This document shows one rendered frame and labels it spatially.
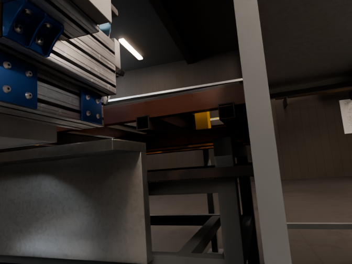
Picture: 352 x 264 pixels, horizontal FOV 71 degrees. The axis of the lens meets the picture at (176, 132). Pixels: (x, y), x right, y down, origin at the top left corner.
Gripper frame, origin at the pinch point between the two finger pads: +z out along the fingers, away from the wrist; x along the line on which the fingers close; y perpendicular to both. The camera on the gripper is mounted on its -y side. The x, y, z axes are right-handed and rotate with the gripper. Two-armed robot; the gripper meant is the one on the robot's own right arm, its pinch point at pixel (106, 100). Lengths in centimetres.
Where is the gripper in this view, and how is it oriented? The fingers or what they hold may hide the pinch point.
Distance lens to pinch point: 118.5
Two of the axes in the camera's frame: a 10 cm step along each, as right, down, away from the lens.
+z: 0.7, 9.9, -1.2
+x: -3.2, -0.9, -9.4
